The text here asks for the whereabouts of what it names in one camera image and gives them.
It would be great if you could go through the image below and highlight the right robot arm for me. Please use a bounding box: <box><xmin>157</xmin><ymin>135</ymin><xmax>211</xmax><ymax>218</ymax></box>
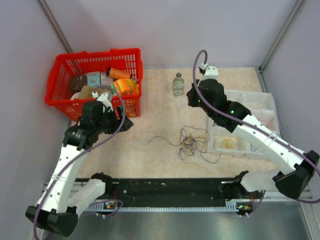
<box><xmin>186</xmin><ymin>79</ymin><xmax>320</xmax><ymax>200</ymax></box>

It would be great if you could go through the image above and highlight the white compartment tray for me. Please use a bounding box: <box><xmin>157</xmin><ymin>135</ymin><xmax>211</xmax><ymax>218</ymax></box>
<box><xmin>206</xmin><ymin>89</ymin><xmax>281</xmax><ymax>160</ymax></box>

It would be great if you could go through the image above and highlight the orange cylinder tube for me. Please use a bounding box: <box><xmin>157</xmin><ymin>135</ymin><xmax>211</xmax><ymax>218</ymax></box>
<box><xmin>106</xmin><ymin>67</ymin><xmax>131</xmax><ymax>80</ymax></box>

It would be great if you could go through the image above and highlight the orange striped sponge pack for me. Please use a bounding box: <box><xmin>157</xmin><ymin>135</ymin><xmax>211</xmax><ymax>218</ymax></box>
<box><xmin>110</xmin><ymin>78</ymin><xmax>139</xmax><ymax>95</ymax></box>

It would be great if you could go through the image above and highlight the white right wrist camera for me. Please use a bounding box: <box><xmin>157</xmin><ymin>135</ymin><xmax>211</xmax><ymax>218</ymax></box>
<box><xmin>199</xmin><ymin>63</ymin><xmax>219</xmax><ymax>81</ymax></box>

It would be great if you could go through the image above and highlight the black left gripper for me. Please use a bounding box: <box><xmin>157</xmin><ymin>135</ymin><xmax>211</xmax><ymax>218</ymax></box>
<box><xmin>95</xmin><ymin>105</ymin><xmax>133</xmax><ymax>135</ymax></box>

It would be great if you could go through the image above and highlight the clear glass bottle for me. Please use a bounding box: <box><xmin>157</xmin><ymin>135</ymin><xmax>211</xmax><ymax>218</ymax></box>
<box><xmin>172</xmin><ymin>72</ymin><xmax>185</xmax><ymax>97</ymax></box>

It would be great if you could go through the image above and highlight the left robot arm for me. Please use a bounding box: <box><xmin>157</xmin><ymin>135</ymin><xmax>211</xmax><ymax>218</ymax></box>
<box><xmin>25</xmin><ymin>98</ymin><xmax>134</xmax><ymax>240</ymax></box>

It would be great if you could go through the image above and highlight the grey white box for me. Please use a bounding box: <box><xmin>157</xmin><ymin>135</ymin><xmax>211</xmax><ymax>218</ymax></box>
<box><xmin>100</xmin><ymin>72</ymin><xmax>114</xmax><ymax>86</ymax></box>

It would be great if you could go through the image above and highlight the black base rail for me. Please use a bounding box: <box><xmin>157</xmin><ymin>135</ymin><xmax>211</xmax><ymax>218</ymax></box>
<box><xmin>98</xmin><ymin>177</ymin><xmax>262</xmax><ymax>208</ymax></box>

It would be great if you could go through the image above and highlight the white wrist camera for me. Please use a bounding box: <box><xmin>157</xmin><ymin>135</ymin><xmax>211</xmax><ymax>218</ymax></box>
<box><xmin>92</xmin><ymin>91</ymin><xmax>113</xmax><ymax>108</ymax></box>
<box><xmin>199</xmin><ymin>63</ymin><xmax>219</xmax><ymax>81</ymax></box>

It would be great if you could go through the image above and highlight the brown round cookie pack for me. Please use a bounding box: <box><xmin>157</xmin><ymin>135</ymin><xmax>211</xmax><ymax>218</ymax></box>
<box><xmin>69</xmin><ymin>74</ymin><xmax>88</xmax><ymax>93</ymax></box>

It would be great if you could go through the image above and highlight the teal small box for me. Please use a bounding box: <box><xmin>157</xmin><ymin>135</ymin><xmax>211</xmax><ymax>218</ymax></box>
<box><xmin>86</xmin><ymin>71</ymin><xmax>101</xmax><ymax>88</ymax></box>

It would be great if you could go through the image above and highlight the brown cardboard box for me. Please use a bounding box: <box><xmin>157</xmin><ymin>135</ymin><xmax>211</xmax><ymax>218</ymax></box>
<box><xmin>76</xmin><ymin>85</ymin><xmax>110</xmax><ymax>99</ymax></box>

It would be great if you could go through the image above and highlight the pink cable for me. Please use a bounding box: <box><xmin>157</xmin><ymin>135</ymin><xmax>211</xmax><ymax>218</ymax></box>
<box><xmin>251</xmin><ymin>107</ymin><xmax>276</xmax><ymax>130</ymax></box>

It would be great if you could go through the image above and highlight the red plastic basket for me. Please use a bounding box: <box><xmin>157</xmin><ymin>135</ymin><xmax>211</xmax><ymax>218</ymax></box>
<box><xmin>44</xmin><ymin>48</ymin><xmax>144</xmax><ymax>121</ymax></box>

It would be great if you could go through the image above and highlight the yellow cable in tray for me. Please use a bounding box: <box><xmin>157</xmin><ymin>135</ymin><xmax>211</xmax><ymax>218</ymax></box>
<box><xmin>217</xmin><ymin>136</ymin><xmax>240</xmax><ymax>149</ymax></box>

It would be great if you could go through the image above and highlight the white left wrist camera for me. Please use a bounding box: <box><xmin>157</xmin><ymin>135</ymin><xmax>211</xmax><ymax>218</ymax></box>
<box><xmin>92</xmin><ymin>91</ymin><xmax>113</xmax><ymax>108</ymax></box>

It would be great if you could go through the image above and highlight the multicolour cable pile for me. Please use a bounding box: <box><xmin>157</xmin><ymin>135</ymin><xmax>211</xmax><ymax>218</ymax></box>
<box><xmin>148</xmin><ymin>124</ymin><xmax>222</xmax><ymax>165</ymax></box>

